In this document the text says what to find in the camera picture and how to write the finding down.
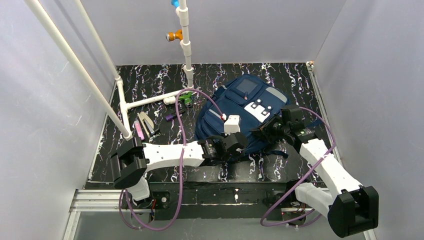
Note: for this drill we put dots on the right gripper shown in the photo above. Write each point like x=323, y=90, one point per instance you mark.
x=267, y=129

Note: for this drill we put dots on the blue pipe fitting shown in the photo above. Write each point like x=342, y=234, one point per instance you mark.
x=175, y=3

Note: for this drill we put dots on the navy blue backpack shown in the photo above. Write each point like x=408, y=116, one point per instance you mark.
x=255, y=102

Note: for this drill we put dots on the purple cylinder object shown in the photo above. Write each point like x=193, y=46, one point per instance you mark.
x=174, y=115

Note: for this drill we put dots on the silver wrench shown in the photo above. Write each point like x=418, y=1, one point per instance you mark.
x=197, y=90

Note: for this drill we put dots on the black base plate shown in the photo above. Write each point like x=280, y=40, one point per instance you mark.
x=211, y=200

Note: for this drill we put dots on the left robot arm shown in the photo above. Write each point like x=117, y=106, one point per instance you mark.
x=134, y=158

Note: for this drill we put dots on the orange hose nozzle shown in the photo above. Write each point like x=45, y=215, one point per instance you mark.
x=172, y=36

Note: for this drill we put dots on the green hose nozzle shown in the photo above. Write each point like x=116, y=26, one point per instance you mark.
x=187, y=99

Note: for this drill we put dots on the pink marker pen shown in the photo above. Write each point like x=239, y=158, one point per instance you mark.
x=138, y=130

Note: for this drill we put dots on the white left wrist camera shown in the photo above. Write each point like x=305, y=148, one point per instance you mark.
x=232, y=125

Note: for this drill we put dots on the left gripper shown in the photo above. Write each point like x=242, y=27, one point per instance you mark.
x=237, y=142

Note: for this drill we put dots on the beige and grey stapler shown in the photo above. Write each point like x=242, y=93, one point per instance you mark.
x=147, y=124

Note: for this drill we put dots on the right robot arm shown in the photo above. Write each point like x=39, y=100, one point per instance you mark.
x=349, y=206

